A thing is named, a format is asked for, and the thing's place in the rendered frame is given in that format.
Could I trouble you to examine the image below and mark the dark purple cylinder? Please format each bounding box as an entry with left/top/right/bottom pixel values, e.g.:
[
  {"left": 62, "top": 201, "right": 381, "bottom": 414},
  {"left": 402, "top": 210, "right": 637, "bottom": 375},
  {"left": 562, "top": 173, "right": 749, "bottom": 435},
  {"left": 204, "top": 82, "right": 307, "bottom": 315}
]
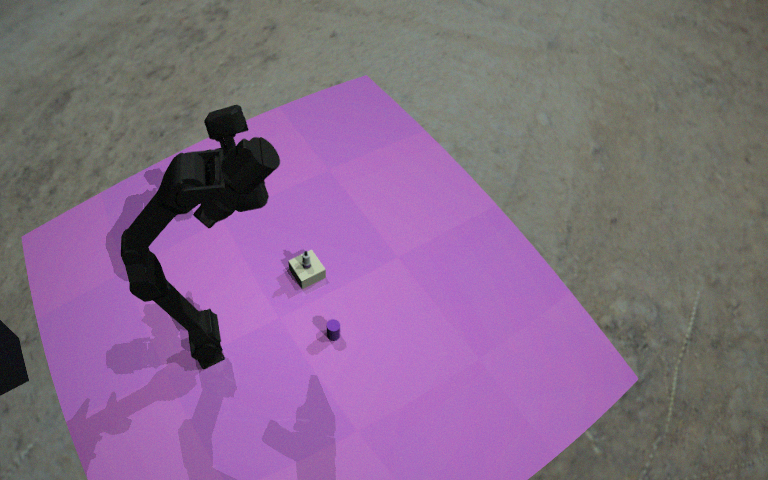
[{"left": 327, "top": 319, "right": 340, "bottom": 341}]

